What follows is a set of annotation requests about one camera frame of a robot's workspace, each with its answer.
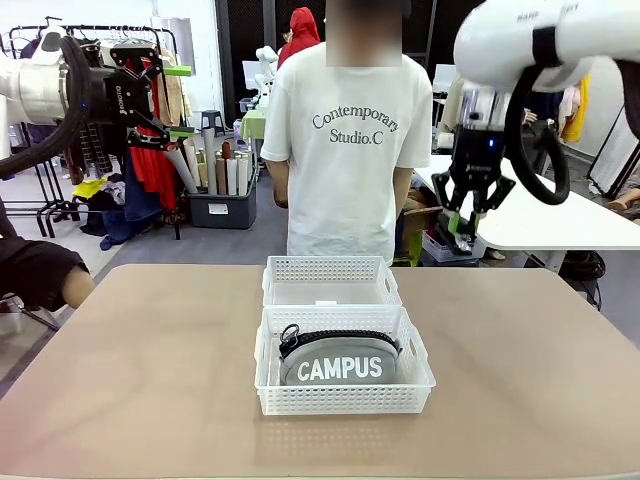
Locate white storage basket CAMPUS print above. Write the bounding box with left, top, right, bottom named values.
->
left=422, top=228, right=485, bottom=262

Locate white perforated plastic basket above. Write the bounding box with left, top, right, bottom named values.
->
left=260, top=255, right=404, bottom=307
left=253, top=303, right=437, bottom=416

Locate black framed white board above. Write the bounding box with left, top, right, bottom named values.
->
left=587, top=117, right=640, bottom=199

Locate black checked hanging garment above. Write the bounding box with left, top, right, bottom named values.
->
left=64, top=119, right=112, bottom=177

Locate white background table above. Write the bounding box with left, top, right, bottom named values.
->
left=412, top=154, right=640, bottom=274

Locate blue denim garment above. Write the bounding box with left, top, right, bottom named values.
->
left=124, top=149, right=162, bottom=222

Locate beige hanging garment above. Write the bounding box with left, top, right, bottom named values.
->
left=158, top=47, right=193, bottom=129

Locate tall white paper roll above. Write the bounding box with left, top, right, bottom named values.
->
left=202, top=127, right=219, bottom=196

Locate black metal clothes rack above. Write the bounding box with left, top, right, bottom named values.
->
left=0, top=24, right=182, bottom=240

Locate person's right forearm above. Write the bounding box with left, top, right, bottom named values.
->
left=272, top=159, right=292, bottom=199

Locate green cloth covered table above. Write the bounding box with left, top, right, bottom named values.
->
left=239, top=109, right=271, bottom=151

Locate grey stool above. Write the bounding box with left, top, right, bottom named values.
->
left=199, top=109, right=226, bottom=139

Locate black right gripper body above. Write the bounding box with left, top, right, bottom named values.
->
left=451, top=127, right=504, bottom=189

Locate yellow hanging garment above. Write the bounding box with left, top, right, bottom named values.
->
left=559, top=74, right=592, bottom=144

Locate black cable bundle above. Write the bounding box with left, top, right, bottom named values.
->
left=562, top=249, right=606, bottom=282

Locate person in red hoodie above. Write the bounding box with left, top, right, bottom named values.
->
left=276, top=7, right=322, bottom=71

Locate red hanging garment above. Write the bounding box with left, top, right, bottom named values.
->
left=124, top=57, right=177, bottom=211

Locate yellow cloth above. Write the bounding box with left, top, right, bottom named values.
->
left=72, top=178, right=109, bottom=199

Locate mannequin part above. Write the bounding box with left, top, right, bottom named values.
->
left=607, top=187, right=640, bottom=221

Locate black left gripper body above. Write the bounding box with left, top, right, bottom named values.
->
left=87, top=66, right=154, bottom=126

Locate person's left forearm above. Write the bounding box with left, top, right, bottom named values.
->
left=394, top=167, right=414, bottom=216

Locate person in white T-shirt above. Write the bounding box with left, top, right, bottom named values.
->
left=259, top=0, right=434, bottom=267

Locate seated person in black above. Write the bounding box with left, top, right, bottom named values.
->
left=0, top=197, right=96, bottom=311

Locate grey tilted paper roll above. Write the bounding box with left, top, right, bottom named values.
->
left=164, top=147, right=199, bottom=194

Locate grey plastic crate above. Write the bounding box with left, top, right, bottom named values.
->
left=187, top=192, right=258, bottom=230

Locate grey CAMPUS pencil pouch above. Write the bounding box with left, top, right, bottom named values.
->
left=277, top=323, right=401, bottom=387

